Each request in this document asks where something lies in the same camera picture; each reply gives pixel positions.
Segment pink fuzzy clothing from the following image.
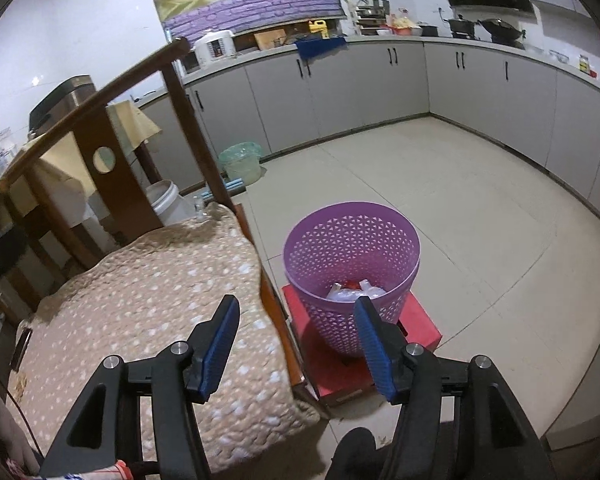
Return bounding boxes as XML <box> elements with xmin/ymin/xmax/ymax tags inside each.
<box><xmin>0</xmin><ymin>355</ymin><xmax>37</xmax><ymax>478</ymax></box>

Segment person's leg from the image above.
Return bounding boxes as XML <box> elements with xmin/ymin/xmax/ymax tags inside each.
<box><xmin>325</xmin><ymin>427</ymin><xmax>397</xmax><ymax>480</ymax></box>

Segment wooden cutting board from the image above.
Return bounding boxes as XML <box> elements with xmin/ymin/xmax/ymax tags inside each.
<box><xmin>253</xmin><ymin>29</ymin><xmax>287</xmax><ymax>51</ymax></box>

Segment white rice cooker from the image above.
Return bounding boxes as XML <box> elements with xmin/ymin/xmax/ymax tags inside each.
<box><xmin>193</xmin><ymin>29</ymin><xmax>237</xmax><ymax>67</ymax></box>

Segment blue and white poles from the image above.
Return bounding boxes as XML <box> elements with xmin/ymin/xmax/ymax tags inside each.
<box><xmin>202</xmin><ymin>176</ymin><xmax>247</xmax><ymax>202</ymax></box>

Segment black smartphone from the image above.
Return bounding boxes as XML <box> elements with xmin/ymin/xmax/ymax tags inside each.
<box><xmin>9</xmin><ymin>326</ymin><xmax>34</xmax><ymax>375</ymax></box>

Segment black wok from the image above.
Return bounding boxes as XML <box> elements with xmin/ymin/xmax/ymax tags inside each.
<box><xmin>479</xmin><ymin>17</ymin><xmax>527</xmax><ymax>44</ymax></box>

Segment grey kitchen cabinets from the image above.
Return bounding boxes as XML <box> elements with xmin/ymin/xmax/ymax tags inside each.
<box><xmin>137</xmin><ymin>39</ymin><xmax>600</xmax><ymax>221</ymax></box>

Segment blue cloth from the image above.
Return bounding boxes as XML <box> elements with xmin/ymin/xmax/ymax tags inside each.
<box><xmin>295</xmin><ymin>36</ymin><xmax>347</xmax><ymax>62</ymax></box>

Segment flat red box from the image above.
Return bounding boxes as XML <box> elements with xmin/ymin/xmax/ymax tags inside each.
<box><xmin>282</xmin><ymin>282</ymin><xmax>444</xmax><ymax>408</ymax></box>

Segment green-lined waste bin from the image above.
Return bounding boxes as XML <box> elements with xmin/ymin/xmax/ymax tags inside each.
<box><xmin>218</xmin><ymin>142</ymin><xmax>262</xmax><ymax>187</ymax></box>

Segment white plastic bag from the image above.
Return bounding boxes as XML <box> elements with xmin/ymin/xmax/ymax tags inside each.
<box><xmin>327</xmin><ymin>280</ymin><xmax>387</xmax><ymax>304</ymax></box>

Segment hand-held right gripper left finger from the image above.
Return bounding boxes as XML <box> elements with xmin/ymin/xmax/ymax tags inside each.
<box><xmin>39</xmin><ymin>294</ymin><xmax>241</xmax><ymax>480</ymax></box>

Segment silver kitchen appliance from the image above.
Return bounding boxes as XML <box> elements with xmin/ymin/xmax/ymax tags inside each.
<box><xmin>28</xmin><ymin>74</ymin><xmax>94</xmax><ymax>135</ymax></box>

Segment wooden chair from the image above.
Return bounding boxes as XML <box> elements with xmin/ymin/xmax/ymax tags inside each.
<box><xmin>0</xmin><ymin>37</ymin><xmax>331</xmax><ymax>413</ymax></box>

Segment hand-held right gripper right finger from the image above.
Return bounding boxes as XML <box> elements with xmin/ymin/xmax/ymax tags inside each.
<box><xmin>354</xmin><ymin>296</ymin><xmax>548</xmax><ymax>480</ymax></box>

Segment beige quilted chair cushion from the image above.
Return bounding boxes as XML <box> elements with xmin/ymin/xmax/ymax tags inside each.
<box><xmin>10</xmin><ymin>202</ymin><xmax>322</xmax><ymax>475</ymax></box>

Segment white plastic bucket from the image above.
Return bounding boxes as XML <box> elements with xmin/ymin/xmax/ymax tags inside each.
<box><xmin>144</xmin><ymin>180</ymin><xmax>197</xmax><ymax>227</ymax></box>

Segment metal dish rack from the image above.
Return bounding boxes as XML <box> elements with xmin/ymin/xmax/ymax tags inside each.
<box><xmin>355</xmin><ymin>0</ymin><xmax>392</xmax><ymax>37</ymax></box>

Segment purple plastic basket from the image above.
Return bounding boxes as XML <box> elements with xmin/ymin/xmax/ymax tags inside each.
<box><xmin>283</xmin><ymin>203</ymin><xmax>422</xmax><ymax>358</ymax></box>

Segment black cooking pot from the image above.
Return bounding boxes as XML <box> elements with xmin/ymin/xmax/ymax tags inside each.
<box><xmin>447</xmin><ymin>16</ymin><xmax>479</xmax><ymax>40</ymax></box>

